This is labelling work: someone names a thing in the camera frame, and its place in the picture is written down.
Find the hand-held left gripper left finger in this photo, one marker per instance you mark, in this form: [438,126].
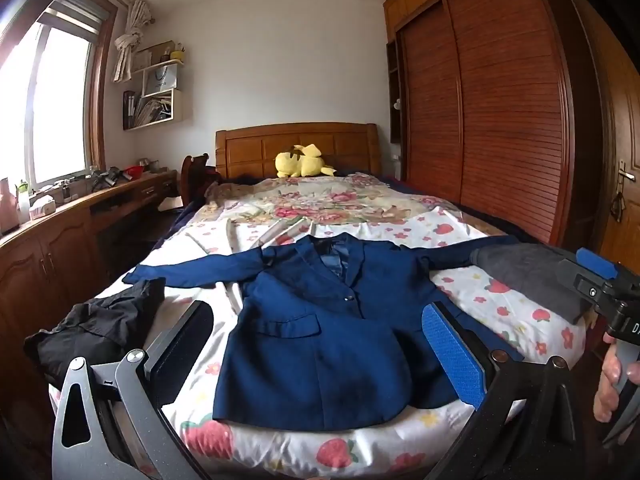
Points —
[185,345]

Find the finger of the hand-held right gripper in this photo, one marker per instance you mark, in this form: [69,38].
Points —
[595,261]

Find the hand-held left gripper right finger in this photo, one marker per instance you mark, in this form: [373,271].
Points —
[452,355]

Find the navy blue blazer jacket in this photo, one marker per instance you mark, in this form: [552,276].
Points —
[320,350]

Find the person's right hand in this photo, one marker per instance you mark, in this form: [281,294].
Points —
[607,385]

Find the hanging keys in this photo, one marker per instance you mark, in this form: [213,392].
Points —
[617,207]

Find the dark grey garment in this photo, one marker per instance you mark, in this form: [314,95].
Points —
[530,272]

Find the strawberry print bed sheet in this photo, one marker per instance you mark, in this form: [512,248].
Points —
[510,305]

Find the black garment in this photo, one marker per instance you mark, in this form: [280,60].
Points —
[95,325]

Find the wooden door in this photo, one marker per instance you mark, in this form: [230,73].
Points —
[622,125]

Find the wooden desk cabinet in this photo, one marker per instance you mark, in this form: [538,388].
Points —
[50,260]

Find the wooden chair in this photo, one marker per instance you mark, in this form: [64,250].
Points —
[192,180]

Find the red bowl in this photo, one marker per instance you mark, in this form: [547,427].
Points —
[132,172]

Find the wooden slatted wardrobe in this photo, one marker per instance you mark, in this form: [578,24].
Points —
[490,110]

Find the white tissue box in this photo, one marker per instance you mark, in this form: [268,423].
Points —
[42,210]

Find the floral quilt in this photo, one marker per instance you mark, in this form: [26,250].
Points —
[325,205]

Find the wooden headboard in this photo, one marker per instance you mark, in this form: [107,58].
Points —
[250,152]

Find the green capped bottle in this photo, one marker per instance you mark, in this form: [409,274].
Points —
[22,205]

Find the yellow plush toy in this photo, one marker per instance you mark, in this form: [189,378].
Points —
[300,162]

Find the pink bottle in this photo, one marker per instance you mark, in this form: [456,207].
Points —
[6,210]

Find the white paper bag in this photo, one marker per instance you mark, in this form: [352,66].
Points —
[161,80]

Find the window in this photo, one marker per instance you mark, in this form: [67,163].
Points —
[55,105]

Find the tied beige curtain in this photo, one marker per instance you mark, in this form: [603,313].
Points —
[127,42]

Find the grey roller blind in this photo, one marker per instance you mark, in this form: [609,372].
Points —
[82,10]

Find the white wall shelf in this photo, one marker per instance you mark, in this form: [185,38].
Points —
[177,105]

